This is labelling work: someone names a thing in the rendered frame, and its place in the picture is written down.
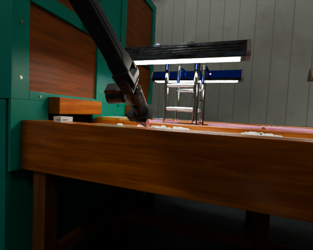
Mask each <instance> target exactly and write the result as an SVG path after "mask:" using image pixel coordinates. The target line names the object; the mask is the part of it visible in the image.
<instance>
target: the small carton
mask: <svg viewBox="0 0 313 250"><path fill-rule="evenodd" d="M72 121H73V117H69V116H54V122H72Z"/></svg>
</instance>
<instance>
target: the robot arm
mask: <svg viewBox="0 0 313 250"><path fill-rule="evenodd" d="M68 1H69V3H70V4H71V6H72V7H73V9H74V11H75V12H76V14H77V15H78V17H79V18H80V20H81V22H82V23H83V25H84V26H85V28H86V30H87V31H88V33H89V34H90V36H91V38H92V39H93V41H94V42H95V44H96V45H97V47H98V49H99V50H100V52H101V53H102V55H103V57H104V59H105V61H106V63H107V66H108V68H109V70H110V71H111V73H112V74H113V75H112V78H113V80H114V81H115V83H110V84H107V86H106V88H105V90H104V93H105V99H106V101H107V103H108V104H124V103H126V101H127V99H128V101H129V103H130V108H129V111H128V113H127V115H126V116H127V118H128V119H129V121H130V122H136V123H137V124H140V125H142V126H144V127H149V119H151V120H153V118H154V113H156V111H157V107H156V105H147V103H146V100H145V97H144V94H143V92H142V89H141V86H140V85H138V81H139V76H138V75H139V70H138V68H137V66H136V64H135V62H134V60H132V59H131V57H130V55H129V54H128V53H127V52H126V50H125V49H124V47H123V46H122V44H121V42H120V40H119V39H118V37H117V35H116V33H115V31H114V29H113V27H112V26H111V24H110V22H109V20H108V18H107V16H106V14H105V12H104V11H103V9H102V7H101V5H100V3H99V1H98V0H68Z"/></svg>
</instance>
